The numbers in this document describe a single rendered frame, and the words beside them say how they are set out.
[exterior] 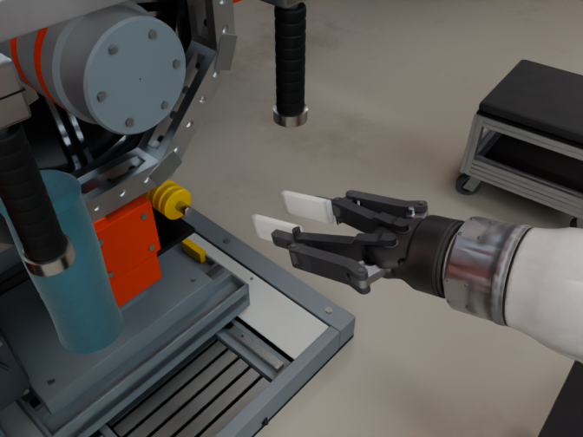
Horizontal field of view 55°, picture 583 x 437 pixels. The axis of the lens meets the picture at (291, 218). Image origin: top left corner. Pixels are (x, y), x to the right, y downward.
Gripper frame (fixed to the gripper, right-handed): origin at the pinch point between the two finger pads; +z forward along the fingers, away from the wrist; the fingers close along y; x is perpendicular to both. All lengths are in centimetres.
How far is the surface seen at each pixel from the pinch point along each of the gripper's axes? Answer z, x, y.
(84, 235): 19.0, -2.8, 15.1
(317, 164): 74, 53, -90
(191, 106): 28.7, -6.0, -12.9
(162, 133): 34.4, -2.1, -10.0
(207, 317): 44, 44, -11
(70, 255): 8.0, -7.7, 21.5
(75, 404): 52, 44, 19
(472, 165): 24, 52, -102
